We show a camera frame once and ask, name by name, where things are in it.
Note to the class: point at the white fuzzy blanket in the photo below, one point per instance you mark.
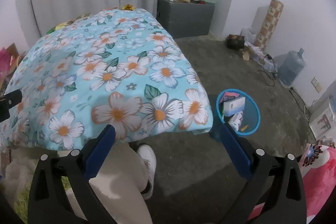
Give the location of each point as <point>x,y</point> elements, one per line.
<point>19,173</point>

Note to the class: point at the blue water jug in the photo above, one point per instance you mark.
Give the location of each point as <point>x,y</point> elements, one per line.
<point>291,67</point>

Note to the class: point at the blue white carton box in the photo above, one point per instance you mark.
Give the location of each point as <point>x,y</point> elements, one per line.
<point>233,106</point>

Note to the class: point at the blue mesh trash basket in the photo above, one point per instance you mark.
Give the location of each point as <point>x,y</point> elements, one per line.
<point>251,113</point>

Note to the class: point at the floral blue tablecloth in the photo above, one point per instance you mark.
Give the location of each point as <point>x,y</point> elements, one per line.
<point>116,67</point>

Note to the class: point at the beige trouser leg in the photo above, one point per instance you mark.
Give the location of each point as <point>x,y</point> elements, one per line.
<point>119,184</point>

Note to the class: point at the white sneaker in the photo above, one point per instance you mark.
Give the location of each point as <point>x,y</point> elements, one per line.
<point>149,158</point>

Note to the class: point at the white strawberry drink bottle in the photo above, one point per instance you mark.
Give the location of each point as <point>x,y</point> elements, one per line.
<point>236,120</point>

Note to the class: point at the dark brown bag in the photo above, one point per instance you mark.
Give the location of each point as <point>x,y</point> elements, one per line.
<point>235,42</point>

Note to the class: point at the grey cabinet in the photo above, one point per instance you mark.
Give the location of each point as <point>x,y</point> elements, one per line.
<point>183,20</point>

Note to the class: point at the pink floral cushion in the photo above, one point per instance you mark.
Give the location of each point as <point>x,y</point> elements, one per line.
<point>317,167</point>

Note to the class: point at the green fuzzy cloth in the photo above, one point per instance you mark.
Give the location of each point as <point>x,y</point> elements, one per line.
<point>21,201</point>

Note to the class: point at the gold candy wrapper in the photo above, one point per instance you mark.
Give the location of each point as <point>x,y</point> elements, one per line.
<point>128,7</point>

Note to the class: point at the pink plastic bag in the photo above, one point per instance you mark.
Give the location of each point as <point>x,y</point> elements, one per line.
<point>5,63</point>

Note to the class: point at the white water dispenser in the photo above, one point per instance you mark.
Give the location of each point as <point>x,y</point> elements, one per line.
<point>322,119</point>

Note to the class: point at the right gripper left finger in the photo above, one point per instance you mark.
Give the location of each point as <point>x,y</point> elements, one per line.
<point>48,202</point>

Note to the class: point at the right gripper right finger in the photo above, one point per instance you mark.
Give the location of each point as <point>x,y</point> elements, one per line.
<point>274,191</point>

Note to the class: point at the patterned roll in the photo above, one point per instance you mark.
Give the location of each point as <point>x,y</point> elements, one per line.
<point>269,24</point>

